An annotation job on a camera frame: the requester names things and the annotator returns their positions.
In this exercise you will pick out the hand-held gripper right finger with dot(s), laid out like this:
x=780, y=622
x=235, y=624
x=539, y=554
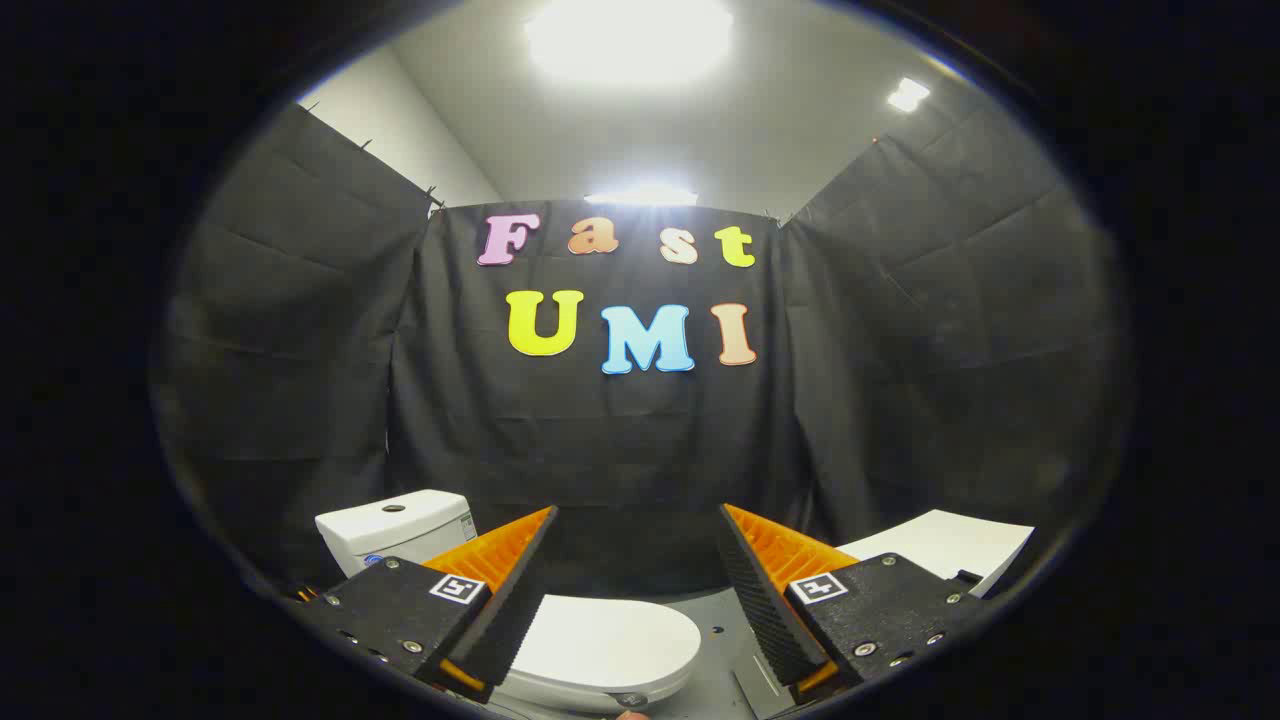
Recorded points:
x=765, y=610

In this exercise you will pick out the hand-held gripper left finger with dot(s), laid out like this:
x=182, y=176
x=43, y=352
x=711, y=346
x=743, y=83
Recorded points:
x=515, y=610

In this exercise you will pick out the black backdrop cloth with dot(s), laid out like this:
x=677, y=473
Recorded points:
x=640, y=450

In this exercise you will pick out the ceiling light panel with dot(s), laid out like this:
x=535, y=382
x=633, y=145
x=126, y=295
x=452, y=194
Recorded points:
x=630, y=40
x=640, y=195
x=908, y=95

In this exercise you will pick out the grey white cabinet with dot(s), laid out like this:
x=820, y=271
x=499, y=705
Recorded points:
x=940, y=545

